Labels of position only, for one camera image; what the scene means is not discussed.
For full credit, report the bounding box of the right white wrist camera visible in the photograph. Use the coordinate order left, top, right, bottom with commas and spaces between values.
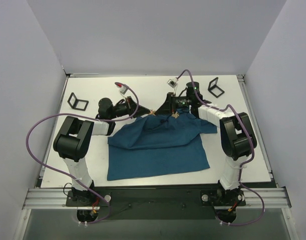
167, 77, 178, 89

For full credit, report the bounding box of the aluminium frame rail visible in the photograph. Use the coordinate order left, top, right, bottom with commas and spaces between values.
23, 187, 76, 210

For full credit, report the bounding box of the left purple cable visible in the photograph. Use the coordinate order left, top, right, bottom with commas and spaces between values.
26, 82, 140, 225

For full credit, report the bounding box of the right black display box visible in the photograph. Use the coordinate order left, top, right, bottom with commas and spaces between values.
208, 77, 225, 98

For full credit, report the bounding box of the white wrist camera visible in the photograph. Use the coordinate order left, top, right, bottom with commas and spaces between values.
167, 77, 178, 89
115, 82, 128, 96

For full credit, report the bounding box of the purple cable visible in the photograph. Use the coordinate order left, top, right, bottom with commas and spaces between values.
176, 69, 266, 227
26, 82, 140, 225

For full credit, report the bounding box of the left black display box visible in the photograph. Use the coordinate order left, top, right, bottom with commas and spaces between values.
67, 92, 89, 111

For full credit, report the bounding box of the black display box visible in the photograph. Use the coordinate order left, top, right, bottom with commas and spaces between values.
67, 92, 89, 111
208, 77, 225, 98

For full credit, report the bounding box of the blue t-shirt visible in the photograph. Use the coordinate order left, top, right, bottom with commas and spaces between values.
107, 110, 217, 181

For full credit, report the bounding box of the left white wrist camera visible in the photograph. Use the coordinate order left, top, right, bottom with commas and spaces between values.
115, 82, 128, 96

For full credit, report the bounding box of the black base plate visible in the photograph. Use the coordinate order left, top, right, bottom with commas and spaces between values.
65, 184, 246, 222

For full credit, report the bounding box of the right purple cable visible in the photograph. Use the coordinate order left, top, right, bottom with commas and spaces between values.
176, 69, 266, 227

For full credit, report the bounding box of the silver blue leaf brooch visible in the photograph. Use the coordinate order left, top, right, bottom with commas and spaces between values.
148, 109, 156, 116

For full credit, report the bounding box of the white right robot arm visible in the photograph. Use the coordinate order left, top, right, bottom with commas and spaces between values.
154, 81, 257, 191

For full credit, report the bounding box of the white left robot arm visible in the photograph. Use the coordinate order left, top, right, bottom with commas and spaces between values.
53, 96, 150, 206

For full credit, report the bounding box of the gold leaf brooch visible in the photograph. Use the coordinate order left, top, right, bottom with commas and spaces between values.
171, 111, 180, 119

